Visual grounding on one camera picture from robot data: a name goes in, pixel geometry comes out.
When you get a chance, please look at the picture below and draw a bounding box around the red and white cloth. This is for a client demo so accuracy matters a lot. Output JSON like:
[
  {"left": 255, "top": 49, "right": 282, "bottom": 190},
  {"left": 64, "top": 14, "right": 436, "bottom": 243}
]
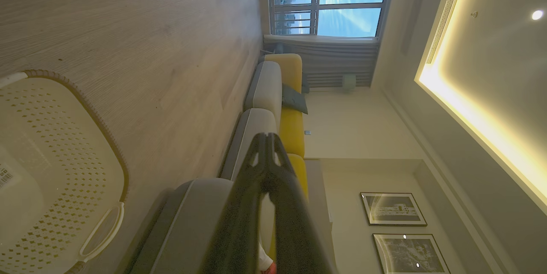
[{"left": 258, "top": 243, "right": 278, "bottom": 274}]

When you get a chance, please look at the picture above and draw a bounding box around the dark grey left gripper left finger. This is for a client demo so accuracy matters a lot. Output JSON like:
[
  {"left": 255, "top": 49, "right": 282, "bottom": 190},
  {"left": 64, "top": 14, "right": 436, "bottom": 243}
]
[{"left": 200, "top": 133, "right": 269, "bottom": 274}]

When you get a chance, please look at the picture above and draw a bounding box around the framed building picture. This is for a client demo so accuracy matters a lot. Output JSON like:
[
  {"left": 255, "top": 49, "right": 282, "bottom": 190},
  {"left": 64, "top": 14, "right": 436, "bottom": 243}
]
[{"left": 360, "top": 192, "right": 428, "bottom": 227}]

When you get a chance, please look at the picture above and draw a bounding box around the ceiling air vent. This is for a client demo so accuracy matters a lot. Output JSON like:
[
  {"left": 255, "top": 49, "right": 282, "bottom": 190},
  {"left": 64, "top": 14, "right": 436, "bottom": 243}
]
[{"left": 425, "top": 0, "right": 469, "bottom": 66}]

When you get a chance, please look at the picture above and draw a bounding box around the grey and yellow sofa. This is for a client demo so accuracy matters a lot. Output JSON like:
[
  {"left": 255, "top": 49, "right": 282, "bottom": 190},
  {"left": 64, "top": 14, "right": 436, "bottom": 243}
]
[{"left": 127, "top": 53, "right": 310, "bottom": 274}]

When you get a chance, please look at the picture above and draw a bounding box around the ceiling cove light strip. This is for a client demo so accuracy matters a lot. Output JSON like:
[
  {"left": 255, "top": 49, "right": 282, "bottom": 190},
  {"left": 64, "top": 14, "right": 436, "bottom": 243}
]
[{"left": 414, "top": 0, "right": 547, "bottom": 217}]

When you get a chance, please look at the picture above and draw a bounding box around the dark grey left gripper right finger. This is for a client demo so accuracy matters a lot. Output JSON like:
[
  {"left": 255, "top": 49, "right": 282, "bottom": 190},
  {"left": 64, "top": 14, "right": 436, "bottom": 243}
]
[{"left": 266, "top": 133, "right": 339, "bottom": 274}]

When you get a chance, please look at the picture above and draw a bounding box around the framed map picture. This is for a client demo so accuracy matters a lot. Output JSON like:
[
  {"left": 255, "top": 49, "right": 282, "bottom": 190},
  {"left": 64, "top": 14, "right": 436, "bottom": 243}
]
[{"left": 373, "top": 233, "right": 451, "bottom": 274}]

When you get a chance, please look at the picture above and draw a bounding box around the grey curtain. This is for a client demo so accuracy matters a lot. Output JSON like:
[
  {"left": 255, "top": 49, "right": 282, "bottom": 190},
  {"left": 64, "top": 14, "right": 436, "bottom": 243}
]
[{"left": 262, "top": 34, "right": 380, "bottom": 89}]

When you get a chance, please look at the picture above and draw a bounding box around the white barcode sticker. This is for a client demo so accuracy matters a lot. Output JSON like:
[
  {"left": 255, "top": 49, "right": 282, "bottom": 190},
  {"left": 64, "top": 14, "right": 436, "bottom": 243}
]
[{"left": 0, "top": 163, "right": 14, "bottom": 190}]

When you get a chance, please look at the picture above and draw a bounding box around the dark grey throw pillow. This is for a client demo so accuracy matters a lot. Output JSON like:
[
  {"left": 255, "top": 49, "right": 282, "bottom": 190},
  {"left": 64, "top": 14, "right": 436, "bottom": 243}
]
[{"left": 282, "top": 84, "right": 309, "bottom": 115}]

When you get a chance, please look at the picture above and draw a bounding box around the white plastic laundry basket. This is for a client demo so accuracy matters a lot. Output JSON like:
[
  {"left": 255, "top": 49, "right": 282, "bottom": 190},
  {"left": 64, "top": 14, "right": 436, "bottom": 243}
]
[{"left": 0, "top": 69, "right": 129, "bottom": 274}]

